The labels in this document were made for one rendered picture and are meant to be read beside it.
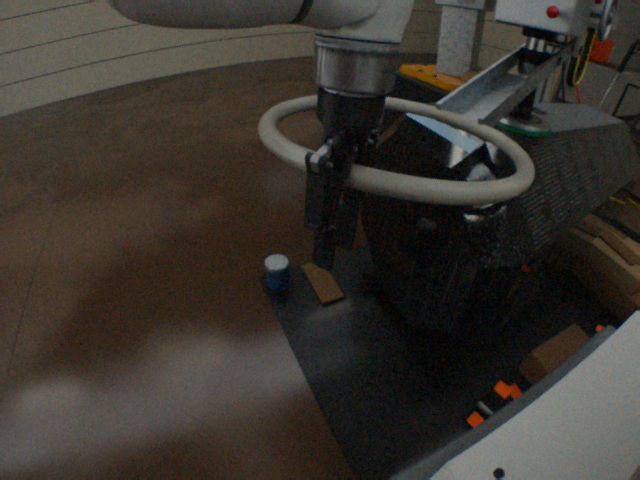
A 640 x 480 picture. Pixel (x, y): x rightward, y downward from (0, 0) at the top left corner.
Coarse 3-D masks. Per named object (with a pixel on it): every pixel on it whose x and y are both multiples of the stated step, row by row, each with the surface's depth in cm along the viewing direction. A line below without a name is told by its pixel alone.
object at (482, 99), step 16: (560, 48) 91; (496, 64) 82; (512, 64) 88; (544, 64) 78; (560, 64) 83; (480, 80) 80; (496, 80) 84; (512, 80) 83; (528, 80) 74; (448, 96) 74; (464, 96) 78; (480, 96) 80; (496, 96) 79; (512, 96) 71; (464, 112) 76; (480, 112) 75; (496, 112) 69
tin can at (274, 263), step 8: (272, 256) 151; (280, 256) 151; (272, 264) 147; (280, 264) 147; (288, 264) 150; (272, 272) 146; (280, 272) 146; (288, 272) 151; (272, 280) 149; (280, 280) 149; (288, 280) 153; (272, 288) 152; (280, 288) 152
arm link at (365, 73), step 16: (320, 48) 32; (336, 48) 30; (352, 48) 30; (368, 48) 30; (384, 48) 30; (320, 64) 32; (336, 64) 31; (352, 64) 31; (368, 64) 31; (384, 64) 31; (320, 80) 33; (336, 80) 32; (352, 80) 32; (368, 80) 32; (384, 80) 32; (352, 96) 34; (368, 96) 34
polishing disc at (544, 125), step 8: (504, 120) 92; (512, 120) 91; (520, 120) 92; (528, 120) 93; (536, 120) 94; (544, 120) 95; (520, 128) 90; (528, 128) 89; (536, 128) 88; (544, 128) 89
